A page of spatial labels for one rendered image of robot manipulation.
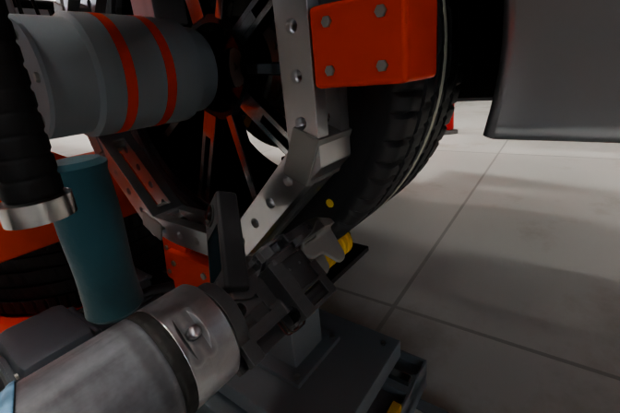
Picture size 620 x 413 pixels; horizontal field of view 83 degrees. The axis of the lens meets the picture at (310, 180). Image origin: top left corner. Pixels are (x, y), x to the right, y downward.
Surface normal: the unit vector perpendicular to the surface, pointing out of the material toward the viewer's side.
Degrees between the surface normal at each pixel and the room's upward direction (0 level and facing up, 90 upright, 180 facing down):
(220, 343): 63
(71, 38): 56
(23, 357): 22
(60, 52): 71
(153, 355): 38
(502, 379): 0
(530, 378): 0
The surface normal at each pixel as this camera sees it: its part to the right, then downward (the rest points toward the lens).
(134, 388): 0.58, -0.49
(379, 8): -0.59, 0.29
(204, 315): 0.43, -0.66
